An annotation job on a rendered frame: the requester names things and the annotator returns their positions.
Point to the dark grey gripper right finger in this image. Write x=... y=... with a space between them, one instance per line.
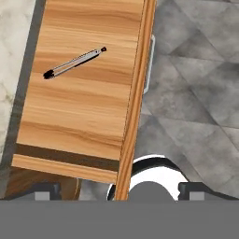
x=193 y=188

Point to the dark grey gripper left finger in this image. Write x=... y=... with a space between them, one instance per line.
x=46 y=189

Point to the wooden drawer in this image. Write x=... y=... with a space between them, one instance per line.
x=81 y=105

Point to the silver tongs with black tips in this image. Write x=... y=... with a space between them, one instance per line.
x=74 y=62

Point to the wooden cupboard front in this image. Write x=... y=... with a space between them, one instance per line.
x=37 y=180

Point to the white and black round thing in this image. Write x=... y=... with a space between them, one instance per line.
x=155 y=177

